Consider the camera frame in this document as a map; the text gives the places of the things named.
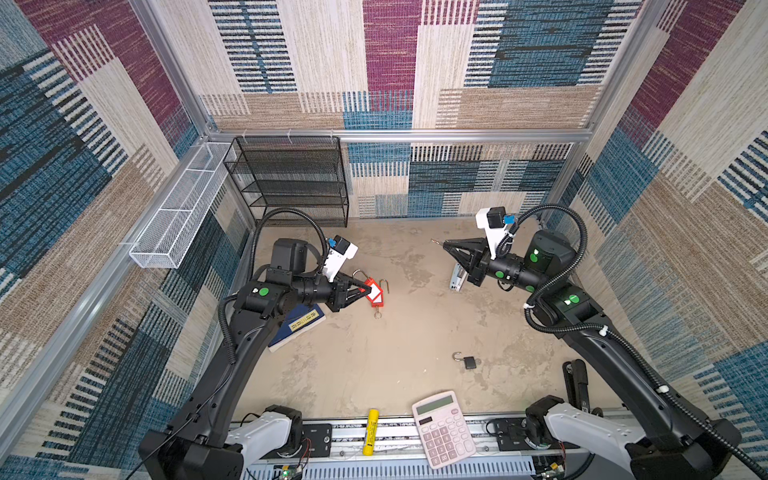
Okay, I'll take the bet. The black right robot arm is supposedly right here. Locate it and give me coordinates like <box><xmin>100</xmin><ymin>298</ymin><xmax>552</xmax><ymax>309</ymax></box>
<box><xmin>442</xmin><ymin>230</ymin><xmax>755</xmax><ymax>479</ymax></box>

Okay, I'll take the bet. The pink calculator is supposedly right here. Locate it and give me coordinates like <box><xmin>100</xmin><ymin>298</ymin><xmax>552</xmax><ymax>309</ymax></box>
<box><xmin>412</xmin><ymin>390</ymin><xmax>477</xmax><ymax>470</ymax></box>

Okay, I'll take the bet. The grey stapler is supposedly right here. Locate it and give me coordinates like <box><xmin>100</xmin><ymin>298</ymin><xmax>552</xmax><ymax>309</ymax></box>
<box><xmin>449</xmin><ymin>264</ymin><xmax>468</xmax><ymax>292</ymax></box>

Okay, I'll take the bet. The black mesh shelf rack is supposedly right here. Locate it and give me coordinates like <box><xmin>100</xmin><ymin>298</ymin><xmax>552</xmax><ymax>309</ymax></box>
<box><xmin>223</xmin><ymin>136</ymin><xmax>350</xmax><ymax>227</ymax></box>

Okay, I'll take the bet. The black corrugated cable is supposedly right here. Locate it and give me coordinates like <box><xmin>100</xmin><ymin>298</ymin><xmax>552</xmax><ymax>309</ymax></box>
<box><xmin>217</xmin><ymin>207</ymin><xmax>330</xmax><ymax>366</ymax></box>
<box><xmin>503</xmin><ymin>203</ymin><xmax>768</xmax><ymax>480</ymax></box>

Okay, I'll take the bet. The white wire mesh basket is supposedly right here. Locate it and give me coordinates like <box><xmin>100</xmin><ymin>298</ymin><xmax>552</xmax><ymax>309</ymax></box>
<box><xmin>129</xmin><ymin>142</ymin><xmax>229</xmax><ymax>269</ymax></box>

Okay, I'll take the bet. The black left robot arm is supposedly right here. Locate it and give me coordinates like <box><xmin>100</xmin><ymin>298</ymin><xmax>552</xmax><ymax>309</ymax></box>
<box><xmin>138</xmin><ymin>236</ymin><xmax>371</xmax><ymax>479</ymax></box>

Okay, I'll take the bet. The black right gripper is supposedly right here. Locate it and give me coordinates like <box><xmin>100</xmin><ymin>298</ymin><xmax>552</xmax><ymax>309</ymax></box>
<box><xmin>442</xmin><ymin>236</ymin><xmax>545</xmax><ymax>294</ymax></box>

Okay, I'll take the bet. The dark blue book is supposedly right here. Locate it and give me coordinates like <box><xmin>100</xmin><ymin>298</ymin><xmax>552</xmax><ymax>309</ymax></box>
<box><xmin>268</xmin><ymin>304</ymin><xmax>325</xmax><ymax>352</ymax></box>

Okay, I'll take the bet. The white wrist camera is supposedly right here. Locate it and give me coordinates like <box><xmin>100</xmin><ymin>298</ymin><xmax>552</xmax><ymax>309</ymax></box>
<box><xmin>322</xmin><ymin>235</ymin><xmax>358</xmax><ymax>282</ymax></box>
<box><xmin>475</xmin><ymin>206</ymin><xmax>516</xmax><ymax>259</ymax></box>

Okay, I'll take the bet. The yellow marker pen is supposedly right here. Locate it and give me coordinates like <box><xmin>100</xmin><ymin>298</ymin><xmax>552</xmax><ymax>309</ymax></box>
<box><xmin>362</xmin><ymin>408</ymin><xmax>380</xmax><ymax>457</ymax></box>

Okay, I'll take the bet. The black corrugated right cable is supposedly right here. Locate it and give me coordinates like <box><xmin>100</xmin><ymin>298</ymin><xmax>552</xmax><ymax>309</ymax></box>
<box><xmin>503</xmin><ymin>203</ymin><xmax>768</xmax><ymax>480</ymax></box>

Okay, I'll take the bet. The small black padlock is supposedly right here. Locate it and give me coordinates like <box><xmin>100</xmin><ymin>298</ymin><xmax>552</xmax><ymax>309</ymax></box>
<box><xmin>452</xmin><ymin>352</ymin><xmax>477</xmax><ymax>370</ymax></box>

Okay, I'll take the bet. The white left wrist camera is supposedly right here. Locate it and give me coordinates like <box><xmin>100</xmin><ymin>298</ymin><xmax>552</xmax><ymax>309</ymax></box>
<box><xmin>322</xmin><ymin>235</ymin><xmax>358</xmax><ymax>282</ymax></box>

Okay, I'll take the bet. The red padlock with label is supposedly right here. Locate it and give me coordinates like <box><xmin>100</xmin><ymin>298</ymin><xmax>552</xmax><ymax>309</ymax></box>
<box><xmin>352</xmin><ymin>269</ymin><xmax>384</xmax><ymax>308</ymax></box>

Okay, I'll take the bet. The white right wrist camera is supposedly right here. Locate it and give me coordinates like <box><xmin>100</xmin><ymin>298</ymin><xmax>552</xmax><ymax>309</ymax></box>
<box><xmin>475</xmin><ymin>206</ymin><xmax>516</xmax><ymax>259</ymax></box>

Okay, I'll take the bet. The black corrugated left cable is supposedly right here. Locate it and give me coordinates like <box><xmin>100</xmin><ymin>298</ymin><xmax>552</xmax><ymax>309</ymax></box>
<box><xmin>217</xmin><ymin>207</ymin><xmax>330</xmax><ymax>366</ymax></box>

